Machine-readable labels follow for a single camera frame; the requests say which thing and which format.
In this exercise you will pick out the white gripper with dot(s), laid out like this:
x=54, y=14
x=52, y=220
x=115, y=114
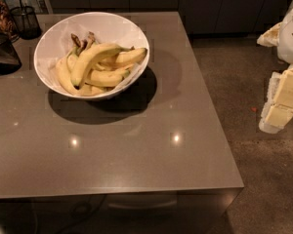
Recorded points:
x=291, y=38

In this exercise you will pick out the white ceramic bowl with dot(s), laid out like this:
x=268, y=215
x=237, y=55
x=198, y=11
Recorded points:
x=83, y=31

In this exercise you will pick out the small back yellow banana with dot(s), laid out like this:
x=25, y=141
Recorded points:
x=71, y=58

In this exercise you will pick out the black mesh pen cup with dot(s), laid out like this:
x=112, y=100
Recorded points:
x=26, y=22

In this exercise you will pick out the dark black container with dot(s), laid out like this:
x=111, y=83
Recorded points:
x=9, y=59

